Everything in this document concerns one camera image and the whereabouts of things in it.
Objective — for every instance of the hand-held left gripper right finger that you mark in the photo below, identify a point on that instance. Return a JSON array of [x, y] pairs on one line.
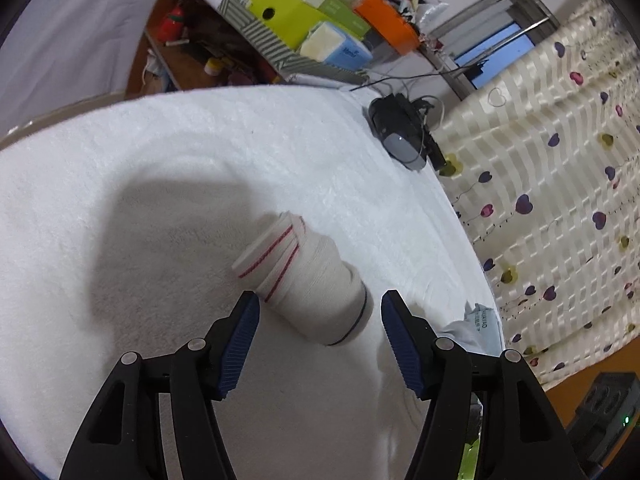
[[402, 350]]

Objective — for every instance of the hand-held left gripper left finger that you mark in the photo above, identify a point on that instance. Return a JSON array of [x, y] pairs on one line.
[[240, 345]]

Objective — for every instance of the beige sock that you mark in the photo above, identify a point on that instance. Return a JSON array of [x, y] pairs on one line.
[[315, 285]]

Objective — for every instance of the light blue wet wipes pack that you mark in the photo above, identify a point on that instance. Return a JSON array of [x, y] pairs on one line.
[[480, 322]]

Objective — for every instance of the heart print curtain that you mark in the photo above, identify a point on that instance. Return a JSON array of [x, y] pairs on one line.
[[550, 210]]

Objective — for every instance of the black device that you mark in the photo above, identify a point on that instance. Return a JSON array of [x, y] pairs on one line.
[[605, 400]]

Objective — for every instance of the grey black headset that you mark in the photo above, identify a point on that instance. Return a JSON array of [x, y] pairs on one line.
[[400, 130]]

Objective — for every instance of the small yellow jar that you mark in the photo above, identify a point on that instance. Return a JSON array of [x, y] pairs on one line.
[[215, 65]]

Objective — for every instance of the wooden side table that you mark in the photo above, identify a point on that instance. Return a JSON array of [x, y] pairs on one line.
[[185, 67]]

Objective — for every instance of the striped cardboard tray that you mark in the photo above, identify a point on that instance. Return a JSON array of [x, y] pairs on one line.
[[260, 40]]

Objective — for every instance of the blue tissue pack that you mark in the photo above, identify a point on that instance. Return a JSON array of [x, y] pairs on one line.
[[335, 47]]

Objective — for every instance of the window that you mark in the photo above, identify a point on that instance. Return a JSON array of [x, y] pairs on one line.
[[500, 42]]

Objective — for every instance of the red plastic item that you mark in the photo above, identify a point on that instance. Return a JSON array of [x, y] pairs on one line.
[[170, 22]]

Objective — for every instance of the orange tray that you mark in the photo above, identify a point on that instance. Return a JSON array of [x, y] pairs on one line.
[[385, 15]]

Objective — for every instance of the yellow-green cardboard box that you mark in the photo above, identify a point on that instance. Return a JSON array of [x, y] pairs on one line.
[[285, 10]]

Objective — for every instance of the light green flat box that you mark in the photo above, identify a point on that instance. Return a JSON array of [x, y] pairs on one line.
[[345, 10]]

